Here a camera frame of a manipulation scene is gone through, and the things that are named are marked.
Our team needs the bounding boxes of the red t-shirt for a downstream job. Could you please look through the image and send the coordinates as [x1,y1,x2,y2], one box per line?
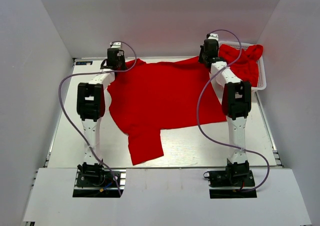
[107,57,226,166]

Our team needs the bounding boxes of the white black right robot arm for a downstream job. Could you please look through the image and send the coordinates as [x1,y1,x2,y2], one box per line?
[198,34,252,188]

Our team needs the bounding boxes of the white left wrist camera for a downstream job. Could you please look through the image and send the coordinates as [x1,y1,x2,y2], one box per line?
[110,41,122,49]

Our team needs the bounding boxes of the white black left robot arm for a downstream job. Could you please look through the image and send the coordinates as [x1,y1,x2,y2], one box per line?
[76,45,127,186]

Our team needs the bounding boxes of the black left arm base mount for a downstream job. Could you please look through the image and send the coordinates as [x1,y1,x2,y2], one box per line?
[72,170,126,198]

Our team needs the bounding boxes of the red t-shirts in basket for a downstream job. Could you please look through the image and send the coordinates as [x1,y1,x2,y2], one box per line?
[218,44,264,87]

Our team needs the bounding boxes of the blue label sticker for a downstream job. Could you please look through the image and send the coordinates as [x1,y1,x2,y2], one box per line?
[75,61,93,66]

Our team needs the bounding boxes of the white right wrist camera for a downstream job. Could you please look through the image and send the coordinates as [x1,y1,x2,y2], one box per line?
[206,33,219,41]

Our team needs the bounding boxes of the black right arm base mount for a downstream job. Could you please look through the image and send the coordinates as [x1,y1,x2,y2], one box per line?
[203,170,258,199]

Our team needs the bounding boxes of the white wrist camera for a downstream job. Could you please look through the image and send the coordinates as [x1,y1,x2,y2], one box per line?
[206,33,219,41]
[110,41,122,49]

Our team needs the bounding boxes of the white plastic basket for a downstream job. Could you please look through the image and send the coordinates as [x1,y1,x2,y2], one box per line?
[219,41,267,91]

